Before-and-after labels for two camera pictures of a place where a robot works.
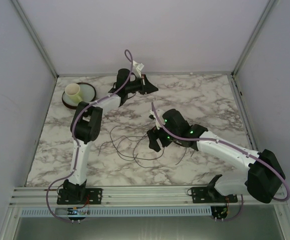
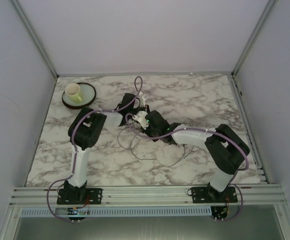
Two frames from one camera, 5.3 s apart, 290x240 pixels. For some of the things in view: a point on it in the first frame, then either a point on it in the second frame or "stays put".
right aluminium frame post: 253,36 stays put
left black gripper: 147,87 to 146,108
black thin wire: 135,148 to 184,157
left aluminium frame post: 17,5 stays put
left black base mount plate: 79,196 stays put
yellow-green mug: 72,90 stays put
